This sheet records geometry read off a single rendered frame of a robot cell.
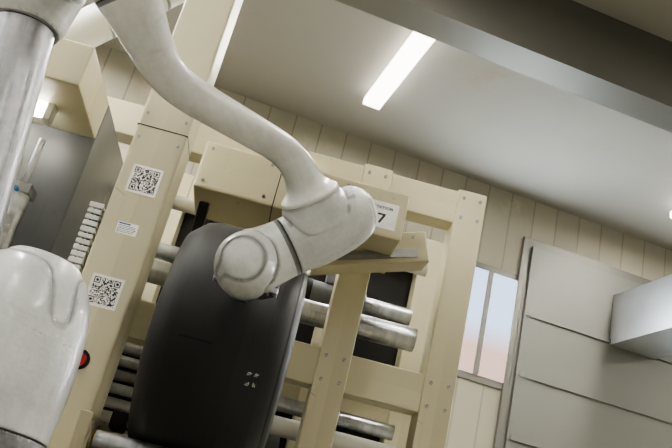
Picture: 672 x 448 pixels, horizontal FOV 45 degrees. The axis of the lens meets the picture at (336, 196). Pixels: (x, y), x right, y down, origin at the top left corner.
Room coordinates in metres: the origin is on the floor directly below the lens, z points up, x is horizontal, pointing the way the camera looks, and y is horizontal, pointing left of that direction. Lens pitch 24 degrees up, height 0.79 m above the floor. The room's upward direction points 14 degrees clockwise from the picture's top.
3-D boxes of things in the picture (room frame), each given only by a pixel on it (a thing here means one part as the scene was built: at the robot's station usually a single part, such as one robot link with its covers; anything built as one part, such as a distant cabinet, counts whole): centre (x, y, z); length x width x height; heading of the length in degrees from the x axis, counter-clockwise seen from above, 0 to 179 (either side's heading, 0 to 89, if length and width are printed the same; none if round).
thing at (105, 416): (2.30, 0.45, 1.05); 0.20 x 0.15 x 0.30; 92
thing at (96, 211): (1.87, 0.55, 1.19); 0.05 x 0.04 x 0.48; 2
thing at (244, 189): (2.23, 0.10, 1.71); 0.61 x 0.25 x 0.15; 92
